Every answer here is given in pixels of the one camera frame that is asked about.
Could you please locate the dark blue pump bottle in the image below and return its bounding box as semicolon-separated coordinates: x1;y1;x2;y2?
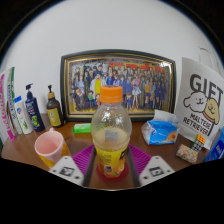
24;83;46;133

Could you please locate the tall pink box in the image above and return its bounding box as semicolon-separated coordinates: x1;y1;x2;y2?
0;73;17;143

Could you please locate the orange juice bottle orange cap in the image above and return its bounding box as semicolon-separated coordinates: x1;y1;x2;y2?
90;85;133;179

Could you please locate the tall white green box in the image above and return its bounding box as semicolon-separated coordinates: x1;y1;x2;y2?
6;66;24;134

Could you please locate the brown pump bottle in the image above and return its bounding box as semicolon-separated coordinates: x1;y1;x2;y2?
45;84;65;129

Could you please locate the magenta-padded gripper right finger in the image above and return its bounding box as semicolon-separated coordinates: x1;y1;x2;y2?
127;144;176;188

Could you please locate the small green pack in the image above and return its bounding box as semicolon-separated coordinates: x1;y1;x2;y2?
72;122;92;134

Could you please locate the blue detergent bottle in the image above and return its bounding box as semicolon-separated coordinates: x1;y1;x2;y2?
204;128;224;163

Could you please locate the small patterned snack pack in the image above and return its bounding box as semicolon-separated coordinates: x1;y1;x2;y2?
175;143;200;165

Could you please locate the white paper gift bag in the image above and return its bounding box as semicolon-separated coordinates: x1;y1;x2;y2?
174;46;224;150

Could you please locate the dark framed group picture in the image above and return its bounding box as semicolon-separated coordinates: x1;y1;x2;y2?
59;49;177;122

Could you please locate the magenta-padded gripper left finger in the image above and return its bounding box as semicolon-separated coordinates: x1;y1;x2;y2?
48;144;98;188

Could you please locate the small cube puzzle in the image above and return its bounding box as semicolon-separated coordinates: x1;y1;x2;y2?
191;133;206;154

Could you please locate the pink and yellow mug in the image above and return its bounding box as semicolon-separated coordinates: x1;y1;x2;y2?
33;127;72;169

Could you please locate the white bottle blue cap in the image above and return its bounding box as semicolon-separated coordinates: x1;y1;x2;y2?
13;95;34;136

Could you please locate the blue tissue pack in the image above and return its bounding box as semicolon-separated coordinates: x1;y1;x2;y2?
141;109;180;146

